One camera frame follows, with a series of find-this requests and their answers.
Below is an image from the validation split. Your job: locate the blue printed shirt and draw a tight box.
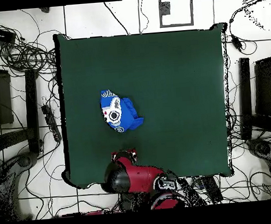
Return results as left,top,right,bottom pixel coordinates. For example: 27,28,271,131
98,86,146,135

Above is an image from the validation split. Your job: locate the black flat box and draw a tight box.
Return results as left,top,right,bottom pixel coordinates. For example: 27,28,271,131
193,175,224,205

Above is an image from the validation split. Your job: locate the dark green table cloth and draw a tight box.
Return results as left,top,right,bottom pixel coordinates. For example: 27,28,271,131
52,20,240,191

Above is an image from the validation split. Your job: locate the black power strip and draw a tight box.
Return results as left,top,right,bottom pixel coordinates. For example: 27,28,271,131
41,103,63,144

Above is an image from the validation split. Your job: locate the grey stand foot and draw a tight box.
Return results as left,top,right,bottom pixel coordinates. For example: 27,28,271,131
0,150,44,223
245,137,271,167

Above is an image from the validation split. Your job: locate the black upright stand bar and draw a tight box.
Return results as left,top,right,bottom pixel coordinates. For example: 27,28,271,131
22,68,42,154
235,57,256,142

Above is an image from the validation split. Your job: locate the small dark grey box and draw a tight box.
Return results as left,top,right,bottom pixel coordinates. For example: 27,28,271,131
159,1,172,16

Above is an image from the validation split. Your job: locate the large black box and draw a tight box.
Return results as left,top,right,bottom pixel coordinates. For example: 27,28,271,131
251,55,271,120

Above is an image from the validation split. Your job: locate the black power adapter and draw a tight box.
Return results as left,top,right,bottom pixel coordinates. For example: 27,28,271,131
230,34,244,53

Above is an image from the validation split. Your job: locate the black electronics box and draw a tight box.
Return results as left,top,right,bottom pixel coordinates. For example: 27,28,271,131
0,24,17,46

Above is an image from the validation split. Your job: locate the thick black cable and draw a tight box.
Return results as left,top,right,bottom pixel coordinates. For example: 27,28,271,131
103,0,131,37

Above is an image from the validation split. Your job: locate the thin black cable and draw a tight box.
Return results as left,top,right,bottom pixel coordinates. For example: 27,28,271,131
136,0,151,34

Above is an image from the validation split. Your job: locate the black metal frame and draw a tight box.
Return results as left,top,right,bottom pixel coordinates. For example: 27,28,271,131
0,49,37,151

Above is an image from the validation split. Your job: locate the black cable tangle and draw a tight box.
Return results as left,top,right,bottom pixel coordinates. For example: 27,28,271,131
0,8,59,80

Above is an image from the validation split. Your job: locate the grey rectangular frame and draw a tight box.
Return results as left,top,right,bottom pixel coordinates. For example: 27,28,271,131
157,0,195,29

